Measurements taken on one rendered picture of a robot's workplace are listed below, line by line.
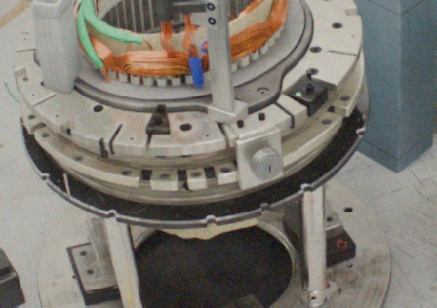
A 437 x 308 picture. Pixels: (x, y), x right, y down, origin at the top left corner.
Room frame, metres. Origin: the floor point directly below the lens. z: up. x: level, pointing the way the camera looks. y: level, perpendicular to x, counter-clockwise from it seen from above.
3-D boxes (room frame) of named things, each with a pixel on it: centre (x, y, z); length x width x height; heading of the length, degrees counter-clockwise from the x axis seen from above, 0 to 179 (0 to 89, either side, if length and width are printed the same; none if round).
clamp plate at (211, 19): (0.73, 0.04, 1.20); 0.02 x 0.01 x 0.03; 57
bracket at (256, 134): (0.72, 0.01, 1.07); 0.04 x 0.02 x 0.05; 113
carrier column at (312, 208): (0.80, -0.03, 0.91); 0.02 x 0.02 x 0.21
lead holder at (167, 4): (0.74, 0.05, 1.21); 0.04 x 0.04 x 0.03; 65
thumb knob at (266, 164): (0.70, 0.00, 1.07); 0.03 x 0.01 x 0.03; 113
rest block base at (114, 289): (0.85, 0.20, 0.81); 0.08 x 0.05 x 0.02; 17
